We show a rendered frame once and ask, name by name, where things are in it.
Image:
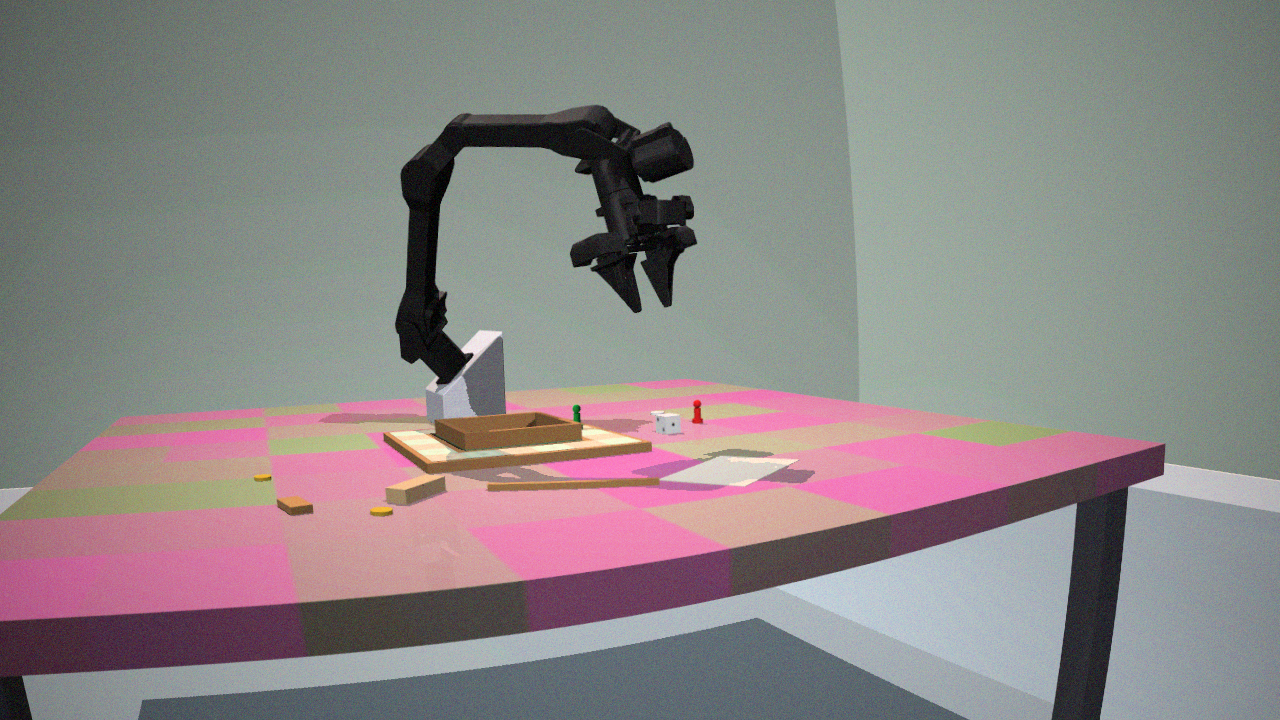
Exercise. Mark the tan rectangular block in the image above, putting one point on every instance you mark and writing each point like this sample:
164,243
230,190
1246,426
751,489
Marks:
415,489

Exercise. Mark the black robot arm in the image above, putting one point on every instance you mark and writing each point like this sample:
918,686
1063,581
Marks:
582,132

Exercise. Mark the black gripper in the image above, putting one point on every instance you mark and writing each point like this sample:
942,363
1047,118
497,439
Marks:
615,264

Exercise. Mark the brown flat bar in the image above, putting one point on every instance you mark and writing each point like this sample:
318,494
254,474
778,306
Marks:
577,484

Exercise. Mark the white die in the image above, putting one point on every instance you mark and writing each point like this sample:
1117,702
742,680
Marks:
668,424

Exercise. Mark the orange rectangular block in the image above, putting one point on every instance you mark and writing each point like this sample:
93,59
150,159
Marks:
295,505

